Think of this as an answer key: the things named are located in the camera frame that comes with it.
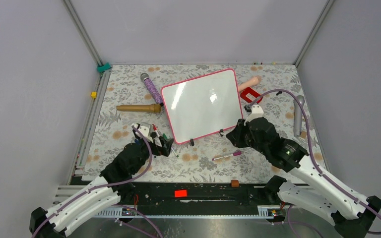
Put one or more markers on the pink capped marker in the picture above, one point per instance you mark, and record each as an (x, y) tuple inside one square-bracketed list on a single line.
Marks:
[(236, 153)]

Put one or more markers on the green capped marker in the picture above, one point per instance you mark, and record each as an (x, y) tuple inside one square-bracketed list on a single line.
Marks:
[(172, 148)]

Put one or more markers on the small yellow cube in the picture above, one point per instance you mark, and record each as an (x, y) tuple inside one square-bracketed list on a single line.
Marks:
[(94, 95)]

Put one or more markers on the small brown block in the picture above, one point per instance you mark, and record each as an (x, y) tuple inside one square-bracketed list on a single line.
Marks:
[(234, 183)]

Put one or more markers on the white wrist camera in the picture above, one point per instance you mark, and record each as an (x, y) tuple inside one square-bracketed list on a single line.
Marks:
[(255, 111), (144, 130)]

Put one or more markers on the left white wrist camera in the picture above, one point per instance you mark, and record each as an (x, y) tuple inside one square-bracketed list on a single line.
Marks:
[(144, 130)]

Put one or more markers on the pink toy microphone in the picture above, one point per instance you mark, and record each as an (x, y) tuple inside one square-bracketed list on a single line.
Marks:
[(255, 80)]

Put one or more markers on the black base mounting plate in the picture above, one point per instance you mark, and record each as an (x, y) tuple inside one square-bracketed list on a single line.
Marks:
[(211, 196)]

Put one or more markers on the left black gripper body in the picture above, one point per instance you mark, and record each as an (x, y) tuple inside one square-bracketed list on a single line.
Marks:
[(157, 150)]

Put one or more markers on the red rectangular frame block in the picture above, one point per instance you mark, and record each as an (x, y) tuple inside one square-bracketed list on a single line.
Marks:
[(249, 95)]

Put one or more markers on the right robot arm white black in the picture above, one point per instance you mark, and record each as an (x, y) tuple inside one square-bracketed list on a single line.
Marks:
[(349, 212)]

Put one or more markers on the small tan wooden cube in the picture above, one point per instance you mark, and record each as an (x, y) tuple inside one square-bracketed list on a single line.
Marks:
[(303, 134)]

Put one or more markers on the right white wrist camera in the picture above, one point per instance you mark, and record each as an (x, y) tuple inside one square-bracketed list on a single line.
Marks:
[(255, 111)]

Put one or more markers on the pink framed whiteboard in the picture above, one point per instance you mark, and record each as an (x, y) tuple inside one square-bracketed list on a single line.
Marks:
[(203, 105)]

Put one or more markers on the teal corner bracket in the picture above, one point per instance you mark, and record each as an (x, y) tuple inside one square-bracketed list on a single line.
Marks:
[(104, 67)]

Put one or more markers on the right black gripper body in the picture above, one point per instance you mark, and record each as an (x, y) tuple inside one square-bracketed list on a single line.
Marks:
[(244, 138)]

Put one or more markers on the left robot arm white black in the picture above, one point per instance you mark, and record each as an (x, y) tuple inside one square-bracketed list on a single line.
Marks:
[(112, 185)]

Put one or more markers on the red tape label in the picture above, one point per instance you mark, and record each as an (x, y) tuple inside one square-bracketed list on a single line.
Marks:
[(180, 193)]

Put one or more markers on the aluminium slotted rail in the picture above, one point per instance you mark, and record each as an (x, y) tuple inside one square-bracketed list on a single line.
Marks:
[(248, 212)]

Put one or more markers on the purple glitter microphone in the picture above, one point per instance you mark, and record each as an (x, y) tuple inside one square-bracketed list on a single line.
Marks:
[(151, 88)]

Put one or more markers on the red capped marker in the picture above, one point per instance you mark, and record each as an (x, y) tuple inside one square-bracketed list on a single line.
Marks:
[(156, 131)]

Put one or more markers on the silver grey microphone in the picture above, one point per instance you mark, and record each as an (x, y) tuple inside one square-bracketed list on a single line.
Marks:
[(298, 115)]

